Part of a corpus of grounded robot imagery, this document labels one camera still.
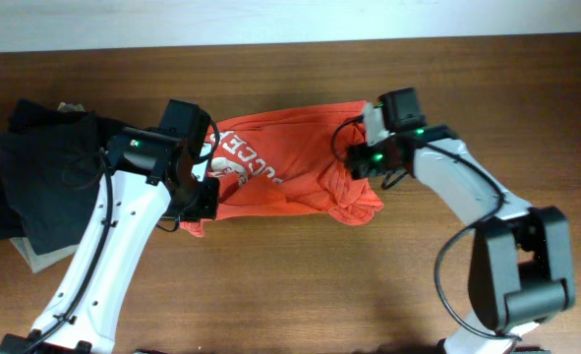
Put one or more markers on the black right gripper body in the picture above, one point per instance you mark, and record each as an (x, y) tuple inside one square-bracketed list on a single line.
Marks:
[(357, 164)]

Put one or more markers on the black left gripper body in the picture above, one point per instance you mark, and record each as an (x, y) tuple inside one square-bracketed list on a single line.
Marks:
[(203, 200)]

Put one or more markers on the orange soccer t-shirt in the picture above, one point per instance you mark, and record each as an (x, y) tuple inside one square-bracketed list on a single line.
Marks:
[(286, 163)]

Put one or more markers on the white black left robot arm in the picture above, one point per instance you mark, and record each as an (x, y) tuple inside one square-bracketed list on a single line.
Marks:
[(147, 177)]

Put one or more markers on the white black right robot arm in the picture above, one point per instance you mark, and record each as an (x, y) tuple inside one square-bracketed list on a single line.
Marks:
[(521, 273)]

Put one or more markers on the black folded shirt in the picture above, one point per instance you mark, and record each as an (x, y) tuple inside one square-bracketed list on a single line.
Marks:
[(10, 226)]

